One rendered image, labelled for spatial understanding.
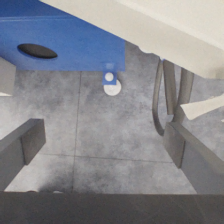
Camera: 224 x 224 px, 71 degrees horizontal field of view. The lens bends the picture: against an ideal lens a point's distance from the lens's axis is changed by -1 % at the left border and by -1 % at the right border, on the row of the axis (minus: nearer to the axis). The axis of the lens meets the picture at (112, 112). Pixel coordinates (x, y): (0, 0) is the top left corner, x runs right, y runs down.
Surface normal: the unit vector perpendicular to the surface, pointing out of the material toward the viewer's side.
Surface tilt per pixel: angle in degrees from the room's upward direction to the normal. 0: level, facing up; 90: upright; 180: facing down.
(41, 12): 0
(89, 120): 0
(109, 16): 90
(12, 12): 0
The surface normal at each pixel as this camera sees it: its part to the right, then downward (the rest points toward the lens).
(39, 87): -0.08, -0.11
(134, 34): -0.49, 0.87
